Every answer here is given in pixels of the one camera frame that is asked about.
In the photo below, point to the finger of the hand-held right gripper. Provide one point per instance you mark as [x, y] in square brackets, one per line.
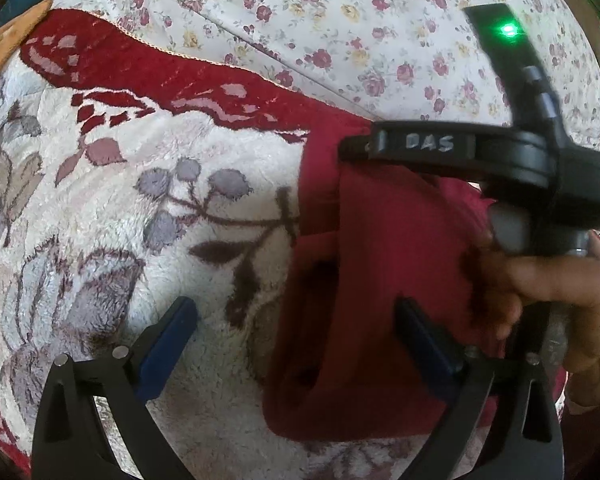
[420, 144]

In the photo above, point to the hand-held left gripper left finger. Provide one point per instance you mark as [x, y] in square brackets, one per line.
[166, 355]

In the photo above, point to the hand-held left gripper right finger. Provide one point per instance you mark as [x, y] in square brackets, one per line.
[425, 351]

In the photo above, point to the dark red fleece garment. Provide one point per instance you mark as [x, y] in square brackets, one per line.
[380, 260]

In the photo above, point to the person's right forearm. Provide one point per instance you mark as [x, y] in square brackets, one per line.
[597, 435]

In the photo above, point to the person's right hand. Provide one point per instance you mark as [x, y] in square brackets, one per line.
[587, 305]

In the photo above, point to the floral bedsheet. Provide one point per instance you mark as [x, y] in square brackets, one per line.
[330, 20]

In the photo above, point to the red and white plush blanket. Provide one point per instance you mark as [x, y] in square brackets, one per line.
[130, 160]

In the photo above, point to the orange cloth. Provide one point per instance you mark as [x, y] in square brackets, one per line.
[5, 50]

